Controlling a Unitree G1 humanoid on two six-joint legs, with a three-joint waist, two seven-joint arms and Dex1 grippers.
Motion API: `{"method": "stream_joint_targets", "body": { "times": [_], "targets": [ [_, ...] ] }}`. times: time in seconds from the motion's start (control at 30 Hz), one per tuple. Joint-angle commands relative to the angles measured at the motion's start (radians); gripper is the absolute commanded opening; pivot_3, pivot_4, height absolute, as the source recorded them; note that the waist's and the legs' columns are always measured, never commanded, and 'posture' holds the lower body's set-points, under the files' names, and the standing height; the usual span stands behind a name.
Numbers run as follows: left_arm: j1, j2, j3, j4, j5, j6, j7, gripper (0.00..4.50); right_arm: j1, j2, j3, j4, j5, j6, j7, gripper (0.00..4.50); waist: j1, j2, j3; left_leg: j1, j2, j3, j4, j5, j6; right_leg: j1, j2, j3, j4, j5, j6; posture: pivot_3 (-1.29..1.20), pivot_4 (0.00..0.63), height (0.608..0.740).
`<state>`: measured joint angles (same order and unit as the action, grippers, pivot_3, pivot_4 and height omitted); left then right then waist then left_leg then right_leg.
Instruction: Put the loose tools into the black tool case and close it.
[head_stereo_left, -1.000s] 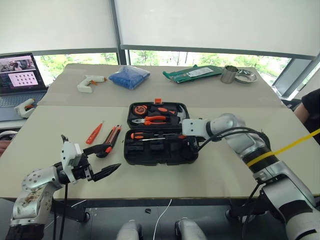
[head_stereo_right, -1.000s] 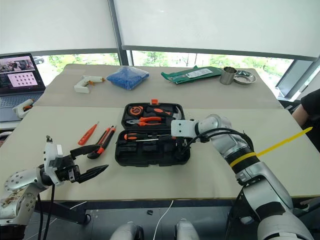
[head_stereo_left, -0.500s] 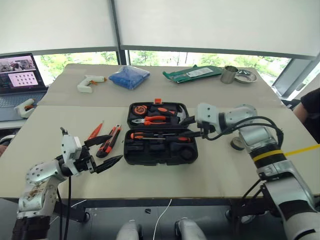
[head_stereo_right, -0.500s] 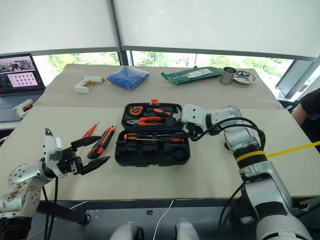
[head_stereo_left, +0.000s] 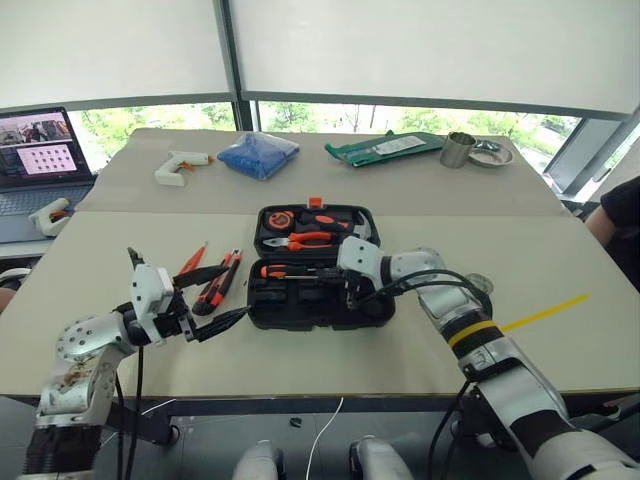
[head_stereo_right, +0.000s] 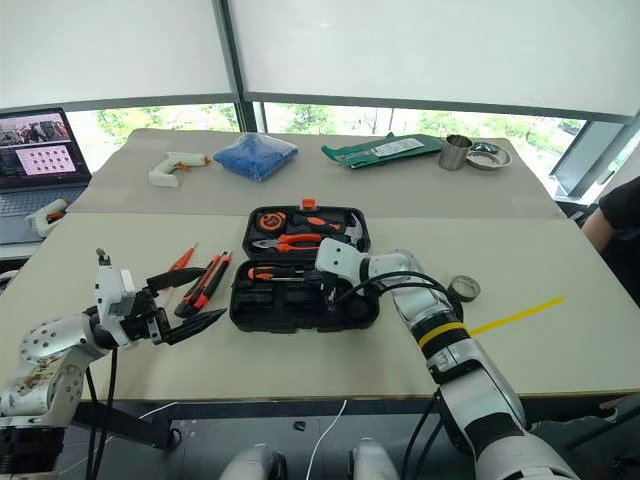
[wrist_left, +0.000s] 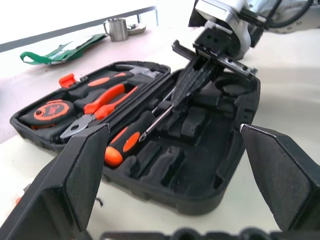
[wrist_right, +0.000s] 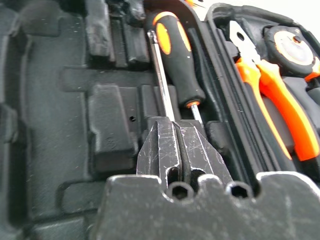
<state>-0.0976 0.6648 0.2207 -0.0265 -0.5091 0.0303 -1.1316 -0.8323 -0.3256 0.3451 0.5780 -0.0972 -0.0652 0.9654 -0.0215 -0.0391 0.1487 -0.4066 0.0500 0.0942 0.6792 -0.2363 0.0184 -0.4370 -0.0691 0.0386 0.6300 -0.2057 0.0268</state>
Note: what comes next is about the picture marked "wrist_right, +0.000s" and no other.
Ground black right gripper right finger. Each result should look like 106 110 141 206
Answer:
175 119 234 188

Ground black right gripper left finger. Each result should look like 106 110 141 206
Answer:
136 119 185 194

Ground silver metal screwdriver shaft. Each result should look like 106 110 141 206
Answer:
146 29 177 124

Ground black plastic tool case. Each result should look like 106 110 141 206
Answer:
0 0 320 240

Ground black and orange screwdriver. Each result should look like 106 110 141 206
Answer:
145 10 207 129

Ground black and orange tape measure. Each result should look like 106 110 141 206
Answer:
263 24 320 82

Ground orange-handled pliers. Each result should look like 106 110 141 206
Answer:
228 20 320 162

